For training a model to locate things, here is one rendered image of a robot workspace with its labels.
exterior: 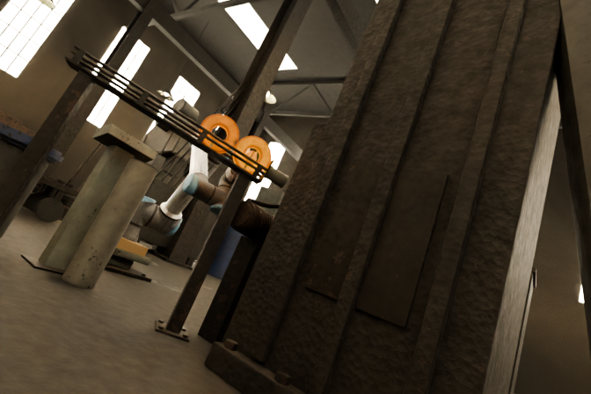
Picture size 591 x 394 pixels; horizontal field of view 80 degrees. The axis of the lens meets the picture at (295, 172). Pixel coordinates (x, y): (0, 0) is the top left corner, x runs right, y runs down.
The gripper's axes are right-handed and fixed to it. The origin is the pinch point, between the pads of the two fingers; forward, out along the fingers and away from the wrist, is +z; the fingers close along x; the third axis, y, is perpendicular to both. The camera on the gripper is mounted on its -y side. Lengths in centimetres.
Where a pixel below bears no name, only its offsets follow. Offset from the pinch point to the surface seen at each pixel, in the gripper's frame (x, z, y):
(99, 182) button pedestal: -49, -37, -23
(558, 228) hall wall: 911, -382, 512
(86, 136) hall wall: -367, -1076, 494
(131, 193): -35, -25, -27
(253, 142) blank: -2.0, 5.0, 2.0
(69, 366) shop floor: -22, 30, -85
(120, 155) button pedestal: -48, -33, -9
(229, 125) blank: -13.5, 5.5, 3.8
